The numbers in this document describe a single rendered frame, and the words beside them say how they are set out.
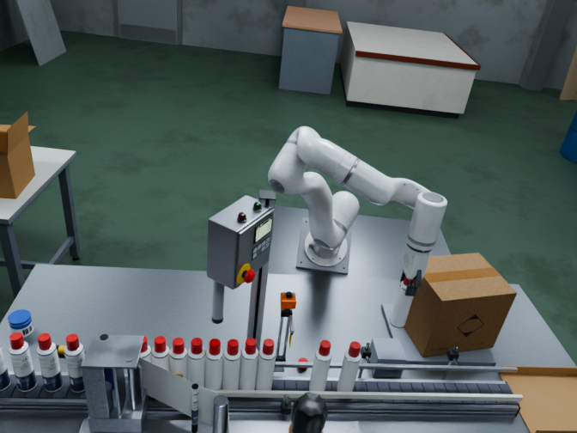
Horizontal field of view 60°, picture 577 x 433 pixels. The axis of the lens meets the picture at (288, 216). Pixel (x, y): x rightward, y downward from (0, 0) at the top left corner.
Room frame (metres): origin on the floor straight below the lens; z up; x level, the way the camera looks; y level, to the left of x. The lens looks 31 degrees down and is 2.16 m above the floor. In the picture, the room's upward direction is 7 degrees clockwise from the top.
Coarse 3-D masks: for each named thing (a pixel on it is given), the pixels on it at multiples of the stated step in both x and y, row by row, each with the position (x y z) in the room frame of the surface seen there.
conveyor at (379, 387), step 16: (16, 384) 0.97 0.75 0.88; (64, 384) 0.99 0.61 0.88; (272, 384) 1.09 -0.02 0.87; (288, 384) 1.09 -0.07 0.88; (304, 384) 1.10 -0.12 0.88; (336, 384) 1.11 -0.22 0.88; (368, 384) 1.13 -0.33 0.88; (384, 384) 1.14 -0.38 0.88; (400, 384) 1.14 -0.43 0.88; (416, 384) 1.15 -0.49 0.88; (432, 384) 1.16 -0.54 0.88; (448, 384) 1.17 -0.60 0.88; (464, 384) 1.18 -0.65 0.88; (480, 384) 1.19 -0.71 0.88; (496, 384) 1.20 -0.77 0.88; (240, 400) 1.01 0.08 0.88; (256, 400) 1.01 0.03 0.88; (272, 400) 1.02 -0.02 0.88; (336, 400) 1.05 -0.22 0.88; (352, 400) 1.06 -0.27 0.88; (368, 400) 1.06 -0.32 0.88; (384, 400) 1.07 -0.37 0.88; (400, 400) 1.08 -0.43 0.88; (416, 400) 1.09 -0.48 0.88; (432, 400) 1.09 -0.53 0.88; (448, 400) 1.10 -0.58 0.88; (464, 400) 1.11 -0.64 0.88; (480, 400) 1.12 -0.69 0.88
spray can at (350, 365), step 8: (352, 344) 1.09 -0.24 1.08; (360, 344) 1.10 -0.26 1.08; (352, 352) 1.08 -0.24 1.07; (344, 360) 1.08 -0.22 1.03; (352, 360) 1.07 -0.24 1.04; (360, 360) 1.08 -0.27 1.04; (344, 368) 1.07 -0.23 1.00; (352, 368) 1.07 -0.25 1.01; (344, 376) 1.07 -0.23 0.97; (352, 376) 1.07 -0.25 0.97; (344, 384) 1.07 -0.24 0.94; (352, 384) 1.07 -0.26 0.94
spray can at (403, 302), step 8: (408, 280) 1.25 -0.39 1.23; (400, 288) 1.25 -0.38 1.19; (400, 296) 1.24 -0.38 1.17; (408, 296) 1.23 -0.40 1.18; (400, 304) 1.24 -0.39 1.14; (408, 304) 1.24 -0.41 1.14; (392, 312) 1.26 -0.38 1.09; (400, 312) 1.24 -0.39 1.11; (408, 312) 1.24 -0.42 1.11; (392, 320) 1.24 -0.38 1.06; (400, 320) 1.23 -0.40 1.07
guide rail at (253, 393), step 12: (228, 396) 1.00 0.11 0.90; (240, 396) 1.00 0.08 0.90; (252, 396) 1.01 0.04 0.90; (264, 396) 1.01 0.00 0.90; (276, 396) 1.02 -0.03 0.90; (288, 396) 1.02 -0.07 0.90; (300, 396) 1.03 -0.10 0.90; (324, 396) 1.04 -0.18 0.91; (336, 396) 1.04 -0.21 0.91; (348, 396) 1.05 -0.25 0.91; (360, 396) 1.05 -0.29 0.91; (372, 396) 1.06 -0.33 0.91; (384, 396) 1.06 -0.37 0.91; (396, 396) 1.07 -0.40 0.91; (408, 396) 1.07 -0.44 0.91; (420, 396) 1.08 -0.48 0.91; (432, 396) 1.08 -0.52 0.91; (444, 396) 1.09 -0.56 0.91; (456, 396) 1.09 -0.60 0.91; (468, 396) 1.10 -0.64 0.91; (480, 396) 1.10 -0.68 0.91; (492, 396) 1.11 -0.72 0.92; (504, 396) 1.12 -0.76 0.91; (516, 396) 1.12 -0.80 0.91
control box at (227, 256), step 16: (240, 208) 1.15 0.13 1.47; (208, 224) 1.08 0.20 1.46; (224, 224) 1.06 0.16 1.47; (240, 224) 1.07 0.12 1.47; (256, 224) 1.10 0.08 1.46; (208, 240) 1.07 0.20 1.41; (224, 240) 1.05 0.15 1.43; (240, 240) 1.04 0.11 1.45; (208, 256) 1.07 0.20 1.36; (224, 256) 1.05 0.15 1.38; (240, 256) 1.04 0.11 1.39; (208, 272) 1.07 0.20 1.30; (224, 272) 1.05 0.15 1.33; (240, 272) 1.05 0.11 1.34
